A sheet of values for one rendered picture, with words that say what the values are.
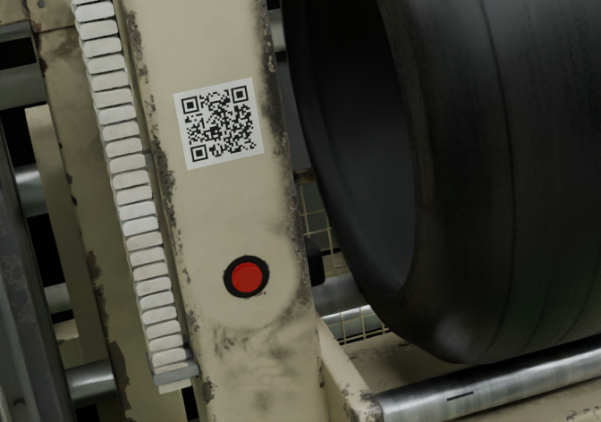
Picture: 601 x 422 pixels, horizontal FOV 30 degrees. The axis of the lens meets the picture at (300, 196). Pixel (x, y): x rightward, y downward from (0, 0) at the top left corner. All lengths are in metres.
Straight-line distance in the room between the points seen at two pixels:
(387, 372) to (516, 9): 0.63
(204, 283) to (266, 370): 0.12
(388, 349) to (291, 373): 0.32
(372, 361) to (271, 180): 0.43
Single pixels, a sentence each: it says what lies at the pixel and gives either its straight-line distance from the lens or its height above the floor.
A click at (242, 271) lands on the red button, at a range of 1.10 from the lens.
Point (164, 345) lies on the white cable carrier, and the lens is 1.13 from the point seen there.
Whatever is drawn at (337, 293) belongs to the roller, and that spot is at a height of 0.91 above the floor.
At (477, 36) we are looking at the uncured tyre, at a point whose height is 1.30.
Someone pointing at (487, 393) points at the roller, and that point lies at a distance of 1.16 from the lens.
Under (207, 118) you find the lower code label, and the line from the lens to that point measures 1.04.
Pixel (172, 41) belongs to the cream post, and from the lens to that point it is 1.02.
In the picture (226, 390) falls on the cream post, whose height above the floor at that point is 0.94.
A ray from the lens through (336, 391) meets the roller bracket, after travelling 1.13.
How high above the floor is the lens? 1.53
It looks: 21 degrees down
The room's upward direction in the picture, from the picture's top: 9 degrees counter-clockwise
